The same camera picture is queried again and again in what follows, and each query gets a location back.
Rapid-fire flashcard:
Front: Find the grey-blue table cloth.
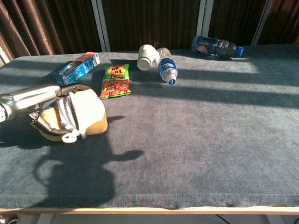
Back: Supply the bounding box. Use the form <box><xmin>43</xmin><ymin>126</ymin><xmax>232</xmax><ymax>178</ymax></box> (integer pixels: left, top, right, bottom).
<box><xmin>0</xmin><ymin>44</ymin><xmax>299</xmax><ymax>210</ymax></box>

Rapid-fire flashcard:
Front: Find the white table leg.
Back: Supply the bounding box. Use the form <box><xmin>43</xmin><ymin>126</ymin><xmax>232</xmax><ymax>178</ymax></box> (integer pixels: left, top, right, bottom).
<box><xmin>36</xmin><ymin>213</ymin><xmax>55</xmax><ymax>224</ymax></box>

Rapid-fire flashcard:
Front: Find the yellow plush toy with scarf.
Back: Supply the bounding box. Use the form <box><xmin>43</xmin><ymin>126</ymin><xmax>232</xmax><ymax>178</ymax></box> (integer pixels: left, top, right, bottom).
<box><xmin>38</xmin><ymin>88</ymin><xmax>108</xmax><ymax>143</ymax></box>

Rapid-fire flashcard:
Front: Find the white plastic cup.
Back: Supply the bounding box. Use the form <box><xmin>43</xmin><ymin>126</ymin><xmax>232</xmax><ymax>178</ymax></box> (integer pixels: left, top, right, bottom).
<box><xmin>136</xmin><ymin>44</ymin><xmax>160</xmax><ymax>71</ymax></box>

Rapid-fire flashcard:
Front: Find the green red snack bag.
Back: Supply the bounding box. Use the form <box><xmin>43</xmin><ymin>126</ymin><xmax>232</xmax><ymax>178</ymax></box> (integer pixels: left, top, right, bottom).
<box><xmin>99</xmin><ymin>63</ymin><xmax>132</xmax><ymax>100</ymax></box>

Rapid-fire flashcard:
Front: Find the white window frame post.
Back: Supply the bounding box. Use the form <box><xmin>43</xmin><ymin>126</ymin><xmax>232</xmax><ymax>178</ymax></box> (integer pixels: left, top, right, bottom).
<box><xmin>251</xmin><ymin>0</ymin><xmax>273</xmax><ymax>46</ymax></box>
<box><xmin>91</xmin><ymin>0</ymin><xmax>111</xmax><ymax>53</ymax></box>
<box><xmin>196</xmin><ymin>0</ymin><xmax>214</xmax><ymax>38</ymax></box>

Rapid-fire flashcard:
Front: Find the clear water bottle blue label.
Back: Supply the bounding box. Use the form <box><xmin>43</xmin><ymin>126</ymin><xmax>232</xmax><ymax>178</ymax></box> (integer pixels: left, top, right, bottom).
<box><xmin>156</xmin><ymin>47</ymin><xmax>178</xmax><ymax>86</ymax></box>

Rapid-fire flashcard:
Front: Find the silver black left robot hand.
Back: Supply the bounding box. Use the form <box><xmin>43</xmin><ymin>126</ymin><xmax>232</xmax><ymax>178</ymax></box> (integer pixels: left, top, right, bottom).
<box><xmin>0</xmin><ymin>82</ymin><xmax>91</xmax><ymax>137</ymax></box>

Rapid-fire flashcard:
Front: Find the dark drink bottle blue cap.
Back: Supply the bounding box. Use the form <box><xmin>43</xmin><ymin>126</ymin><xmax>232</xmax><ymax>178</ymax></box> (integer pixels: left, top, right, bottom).
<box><xmin>191</xmin><ymin>35</ymin><xmax>244</xmax><ymax>58</ymax></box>

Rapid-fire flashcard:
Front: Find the blue cookie box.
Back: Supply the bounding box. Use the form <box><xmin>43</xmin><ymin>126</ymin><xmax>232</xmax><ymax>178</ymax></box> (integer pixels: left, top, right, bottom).
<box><xmin>52</xmin><ymin>51</ymin><xmax>100</xmax><ymax>89</ymax></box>

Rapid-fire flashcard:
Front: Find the light wooden table edge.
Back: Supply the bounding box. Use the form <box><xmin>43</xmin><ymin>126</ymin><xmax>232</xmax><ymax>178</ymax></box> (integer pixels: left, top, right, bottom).
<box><xmin>0</xmin><ymin>205</ymin><xmax>299</xmax><ymax>215</ymax></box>

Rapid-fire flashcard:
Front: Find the brown curtain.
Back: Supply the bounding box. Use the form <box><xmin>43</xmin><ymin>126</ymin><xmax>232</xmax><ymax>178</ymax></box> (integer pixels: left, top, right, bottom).
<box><xmin>0</xmin><ymin>0</ymin><xmax>102</xmax><ymax>62</ymax></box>
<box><xmin>256</xmin><ymin>0</ymin><xmax>299</xmax><ymax>46</ymax></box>
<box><xmin>102</xmin><ymin>0</ymin><xmax>201</xmax><ymax>52</ymax></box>
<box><xmin>207</xmin><ymin>0</ymin><xmax>268</xmax><ymax>46</ymax></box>

